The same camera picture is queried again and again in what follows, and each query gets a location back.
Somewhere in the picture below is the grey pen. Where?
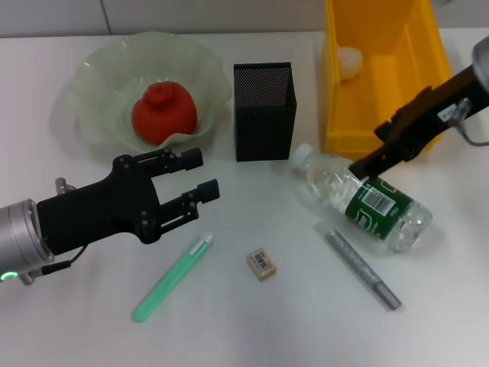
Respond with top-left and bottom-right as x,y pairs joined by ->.
325,228 -> 403,312

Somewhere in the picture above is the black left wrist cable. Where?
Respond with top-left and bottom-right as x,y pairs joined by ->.
18,245 -> 88,287

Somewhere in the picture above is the clear water bottle green label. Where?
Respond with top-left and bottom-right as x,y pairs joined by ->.
288,142 -> 434,254

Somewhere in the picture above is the yellow plastic bin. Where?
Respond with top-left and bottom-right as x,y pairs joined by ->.
320,0 -> 457,162

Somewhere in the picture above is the white paper ball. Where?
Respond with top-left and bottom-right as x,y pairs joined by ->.
337,46 -> 364,82

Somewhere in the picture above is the red-orange fruit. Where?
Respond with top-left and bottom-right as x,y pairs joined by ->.
131,80 -> 199,146

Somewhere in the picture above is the right gripper cable with plug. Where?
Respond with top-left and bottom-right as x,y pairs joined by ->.
449,96 -> 489,147

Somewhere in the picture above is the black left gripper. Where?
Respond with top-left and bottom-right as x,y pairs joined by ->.
36,147 -> 222,256

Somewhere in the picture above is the black mesh pen holder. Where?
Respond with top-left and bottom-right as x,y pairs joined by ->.
232,60 -> 299,163

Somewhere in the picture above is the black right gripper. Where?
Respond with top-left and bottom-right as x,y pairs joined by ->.
348,64 -> 485,180

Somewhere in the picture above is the mint green pen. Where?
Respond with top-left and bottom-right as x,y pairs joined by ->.
131,232 -> 215,324

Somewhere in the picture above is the beige eraser with barcode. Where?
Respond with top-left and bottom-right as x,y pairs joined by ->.
245,247 -> 278,283

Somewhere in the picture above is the pale green glass fruit plate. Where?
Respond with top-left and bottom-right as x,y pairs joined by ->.
49,31 -> 233,156

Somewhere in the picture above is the silver left gripper connector stub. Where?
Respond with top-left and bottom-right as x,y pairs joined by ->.
54,177 -> 78,195

